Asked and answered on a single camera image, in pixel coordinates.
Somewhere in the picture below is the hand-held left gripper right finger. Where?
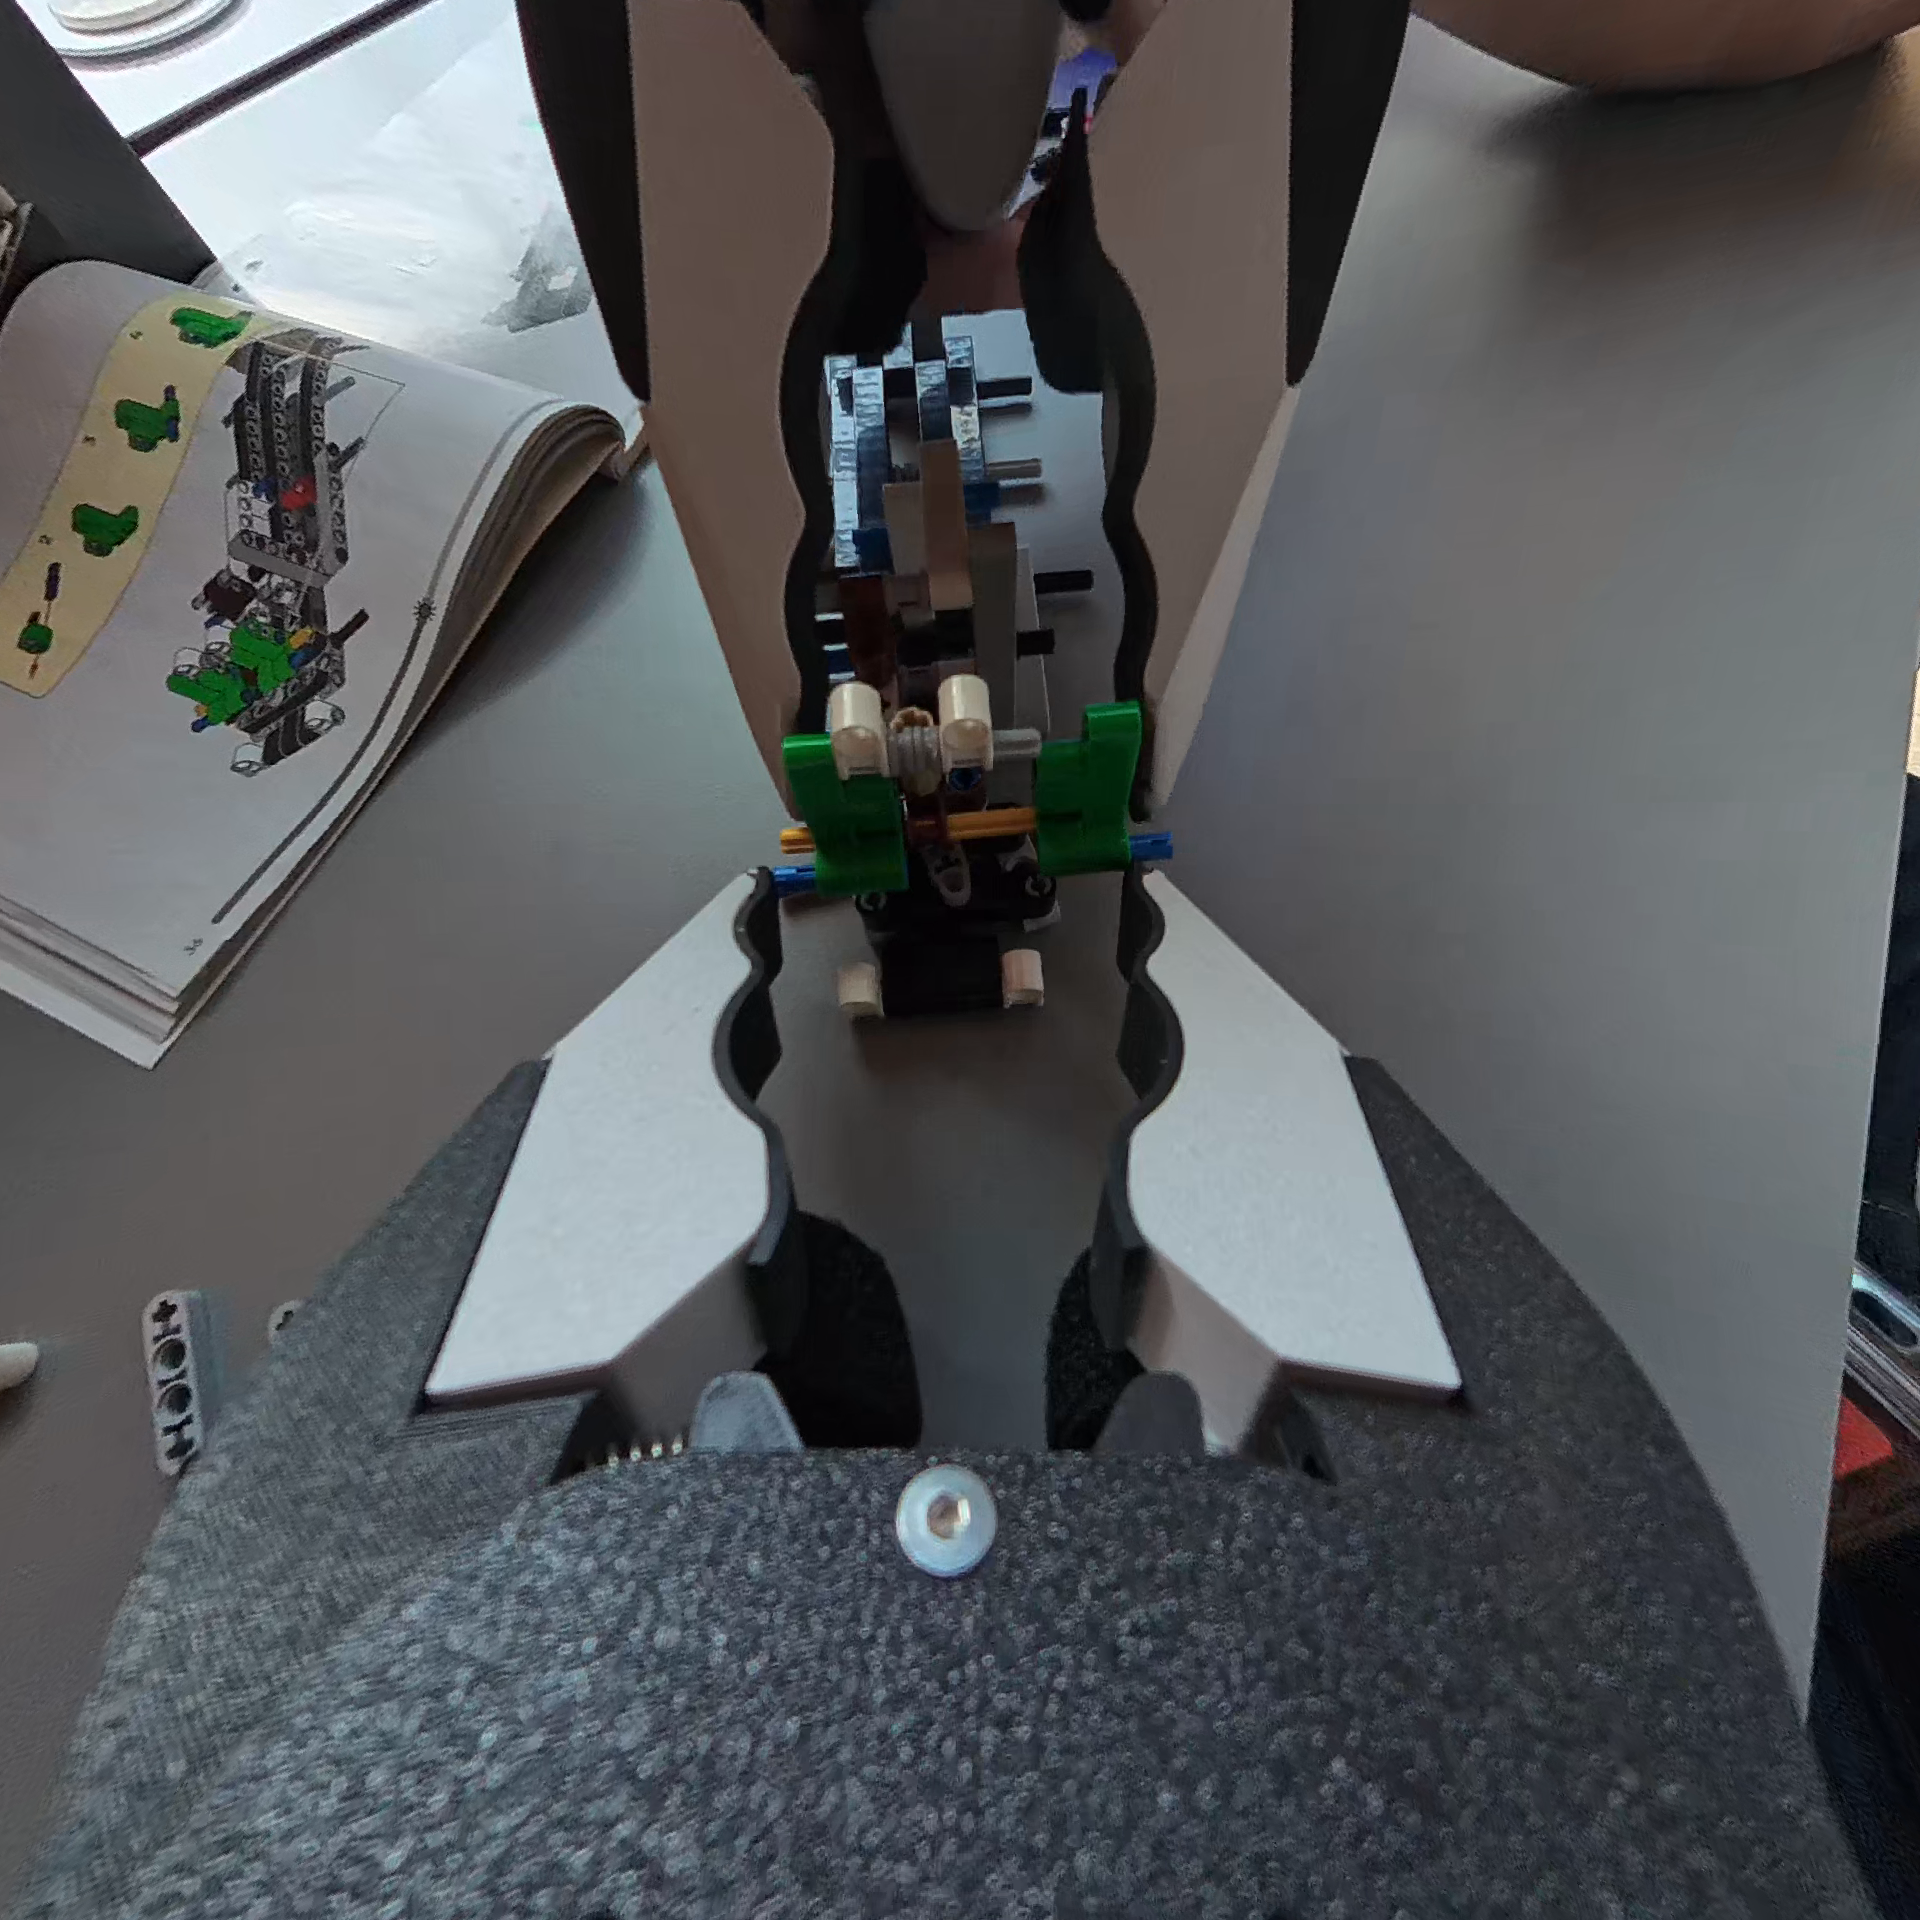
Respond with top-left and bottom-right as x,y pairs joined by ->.
1092,867 -> 1468,1416

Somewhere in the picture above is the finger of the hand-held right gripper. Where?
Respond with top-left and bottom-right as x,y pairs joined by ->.
1019,0 -> 1326,819
627,0 -> 904,759

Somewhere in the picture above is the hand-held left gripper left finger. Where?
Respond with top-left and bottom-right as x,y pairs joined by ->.
420,867 -> 805,1413

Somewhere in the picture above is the lego truck chassis model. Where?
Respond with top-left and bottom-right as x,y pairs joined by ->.
778,337 -> 1180,1024

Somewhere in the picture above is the green lego connector piece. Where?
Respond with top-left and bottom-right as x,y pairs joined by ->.
1036,702 -> 1180,880

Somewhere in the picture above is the person's right forearm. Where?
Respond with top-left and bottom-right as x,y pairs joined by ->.
1411,0 -> 1920,96

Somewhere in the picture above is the open lego instruction booklet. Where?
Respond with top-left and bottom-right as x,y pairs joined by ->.
0,30 -> 664,1071

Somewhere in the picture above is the light grey lego beam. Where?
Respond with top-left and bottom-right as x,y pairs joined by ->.
142,1290 -> 226,1480

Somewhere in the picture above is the black lego set box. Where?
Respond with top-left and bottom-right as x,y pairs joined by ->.
0,0 -> 213,349

